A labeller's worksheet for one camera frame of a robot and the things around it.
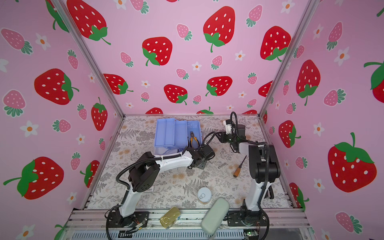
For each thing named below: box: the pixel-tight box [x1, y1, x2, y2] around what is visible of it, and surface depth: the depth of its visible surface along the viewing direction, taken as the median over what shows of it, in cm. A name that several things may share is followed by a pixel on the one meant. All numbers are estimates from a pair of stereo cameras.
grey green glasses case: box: [201, 197, 230, 236], surface depth 74 cm
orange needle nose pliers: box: [190, 131, 200, 148], surface depth 106 cm
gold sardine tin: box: [159, 206, 181, 229], surface depth 73 cm
